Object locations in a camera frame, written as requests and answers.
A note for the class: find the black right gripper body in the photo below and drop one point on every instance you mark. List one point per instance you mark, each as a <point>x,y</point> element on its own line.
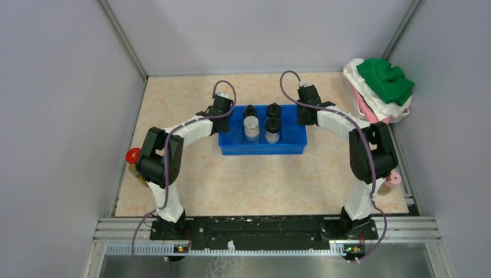
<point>301,119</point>

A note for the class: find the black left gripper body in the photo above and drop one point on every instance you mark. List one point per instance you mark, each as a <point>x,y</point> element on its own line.
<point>226,127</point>

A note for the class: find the blue plastic divided bin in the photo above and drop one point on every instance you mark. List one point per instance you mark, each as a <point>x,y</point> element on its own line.
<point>292,137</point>

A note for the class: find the silver cap white bead jar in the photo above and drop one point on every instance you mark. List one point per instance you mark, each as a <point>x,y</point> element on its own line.
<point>251,129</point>

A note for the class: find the black pourer cap grain jar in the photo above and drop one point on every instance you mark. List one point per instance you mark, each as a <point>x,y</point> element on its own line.
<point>273,111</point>

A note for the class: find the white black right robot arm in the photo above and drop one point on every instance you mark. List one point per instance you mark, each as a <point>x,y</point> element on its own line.
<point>372,155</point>

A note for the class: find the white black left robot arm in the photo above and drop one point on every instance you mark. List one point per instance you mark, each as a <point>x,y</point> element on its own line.
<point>159,161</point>

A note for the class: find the pink cloth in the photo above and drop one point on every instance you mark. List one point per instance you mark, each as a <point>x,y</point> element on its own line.
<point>366,110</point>

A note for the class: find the white cloth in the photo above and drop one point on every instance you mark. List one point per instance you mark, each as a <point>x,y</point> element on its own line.
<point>380,108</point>

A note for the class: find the green cloth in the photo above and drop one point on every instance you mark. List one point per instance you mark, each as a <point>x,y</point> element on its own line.
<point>387,81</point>

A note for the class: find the red cap brown sauce bottle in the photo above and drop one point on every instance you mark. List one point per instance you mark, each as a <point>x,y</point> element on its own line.
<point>131,158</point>

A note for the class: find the yellow label oil bottle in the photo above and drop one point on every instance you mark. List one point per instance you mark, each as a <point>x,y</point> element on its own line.
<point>140,179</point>

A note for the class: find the white laundry basket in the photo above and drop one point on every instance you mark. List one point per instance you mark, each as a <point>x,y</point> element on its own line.
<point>356,112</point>

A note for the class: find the pink cap bottle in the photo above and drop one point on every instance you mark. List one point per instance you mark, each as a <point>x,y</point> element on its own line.
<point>392,181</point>

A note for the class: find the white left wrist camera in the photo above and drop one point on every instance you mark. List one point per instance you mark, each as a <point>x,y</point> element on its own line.
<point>221,94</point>

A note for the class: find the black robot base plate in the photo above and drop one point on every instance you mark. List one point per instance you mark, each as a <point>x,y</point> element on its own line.
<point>334,227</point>

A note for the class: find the aluminium frame rail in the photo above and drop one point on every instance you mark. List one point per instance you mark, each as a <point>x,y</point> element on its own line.
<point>131,236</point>

